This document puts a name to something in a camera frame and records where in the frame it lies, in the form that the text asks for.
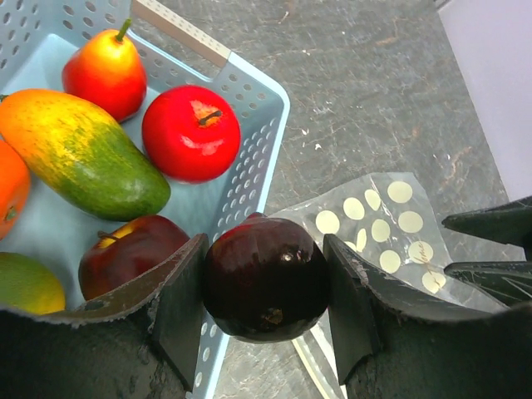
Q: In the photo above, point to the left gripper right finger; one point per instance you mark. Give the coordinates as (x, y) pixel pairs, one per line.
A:
(391, 340)

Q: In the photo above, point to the green orange fake mango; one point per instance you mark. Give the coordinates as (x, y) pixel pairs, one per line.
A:
(81, 152)

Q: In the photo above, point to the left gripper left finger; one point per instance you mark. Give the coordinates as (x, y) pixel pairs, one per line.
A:
(140, 340)

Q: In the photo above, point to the dark purple fake fruit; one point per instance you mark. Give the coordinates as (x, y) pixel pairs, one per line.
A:
(128, 252)

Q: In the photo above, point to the red fake apple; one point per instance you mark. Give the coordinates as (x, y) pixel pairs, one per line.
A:
(191, 134)

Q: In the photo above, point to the clear polka dot zip bag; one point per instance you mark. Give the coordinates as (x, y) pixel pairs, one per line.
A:
(387, 219)

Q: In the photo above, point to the small green fake fruit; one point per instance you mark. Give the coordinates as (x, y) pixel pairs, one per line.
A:
(29, 285)

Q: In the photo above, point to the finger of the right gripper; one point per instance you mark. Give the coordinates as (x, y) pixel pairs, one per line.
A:
(505, 224)
(508, 282)

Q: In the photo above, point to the orange fake orange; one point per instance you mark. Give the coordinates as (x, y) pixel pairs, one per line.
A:
(15, 187)

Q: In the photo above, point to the dark purple fake plum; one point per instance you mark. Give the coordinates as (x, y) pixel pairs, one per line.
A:
(265, 280)

